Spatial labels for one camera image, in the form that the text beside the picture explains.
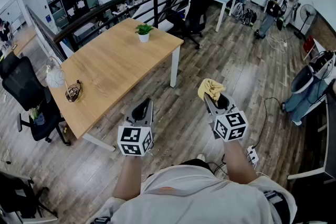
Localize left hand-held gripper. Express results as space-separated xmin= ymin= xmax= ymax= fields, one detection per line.
xmin=117 ymin=98 xmax=154 ymax=157

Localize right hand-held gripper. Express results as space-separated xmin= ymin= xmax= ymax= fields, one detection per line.
xmin=203 ymin=92 xmax=249 ymax=143

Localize yellow cloth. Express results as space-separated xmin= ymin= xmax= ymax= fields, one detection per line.
xmin=197 ymin=78 xmax=226 ymax=102

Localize green plant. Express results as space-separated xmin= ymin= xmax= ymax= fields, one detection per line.
xmin=135 ymin=23 xmax=155 ymax=43

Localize person's left forearm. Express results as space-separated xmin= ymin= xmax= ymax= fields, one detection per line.
xmin=112 ymin=154 xmax=144 ymax=201

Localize person's right forearm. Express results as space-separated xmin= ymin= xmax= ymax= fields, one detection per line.
xmin=223 ymin=138 xmax=259 ymax=184

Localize white power strip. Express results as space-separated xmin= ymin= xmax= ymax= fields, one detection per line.
xmin=246 ymin=145 xmax=259 ymax=164

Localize person's black trousers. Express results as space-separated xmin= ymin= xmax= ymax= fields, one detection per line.
xmin=180 ymin=158 xmax=214 ymax=174

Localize grey seat shell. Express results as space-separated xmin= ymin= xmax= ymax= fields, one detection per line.
xmin=290 ymin=65 xmax=315 ymax=94

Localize black backpack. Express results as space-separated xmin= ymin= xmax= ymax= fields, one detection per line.
xmin=241 ymin=8 xmax=258 ymax=27

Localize white globe desk lamp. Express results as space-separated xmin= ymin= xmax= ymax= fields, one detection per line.
xmin=45 ymin=56 xmax=69 ymax=93

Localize person's white shirt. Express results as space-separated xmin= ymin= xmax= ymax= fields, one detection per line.
xmin=90 ymin=164 xmax=299 ymax=224

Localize red stool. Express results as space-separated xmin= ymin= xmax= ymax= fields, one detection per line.
xmin=302 ymin=35 xmax=316 ymax=61

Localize black metal railing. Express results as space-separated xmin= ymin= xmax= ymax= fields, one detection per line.
xmin=25 ymin=0 xmax=227 ymax=61

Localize black mesh office chair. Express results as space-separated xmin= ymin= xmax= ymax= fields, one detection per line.
xmin=0 ymin=51 xmax=71 ymax=146

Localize black standing fan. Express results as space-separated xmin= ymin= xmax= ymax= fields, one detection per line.
xmin=293 ymin=4 xmax=318 ymax=40

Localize black floor cable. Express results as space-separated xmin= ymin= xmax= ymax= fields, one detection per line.
xmin=255 ymin=97 xmax=285 ymax=151

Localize coiled black cable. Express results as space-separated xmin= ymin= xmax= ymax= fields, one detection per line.
xmin=65 ymin=79 xmax=83 ymax=103

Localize white floor cable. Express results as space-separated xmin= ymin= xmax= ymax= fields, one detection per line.
xmin=266 ymin=33 xmax=288 ymax=55

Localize black chair with grey frame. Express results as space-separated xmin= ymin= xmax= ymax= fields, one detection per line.
xmin=0 ymin=169 xmax=59 ymax=224

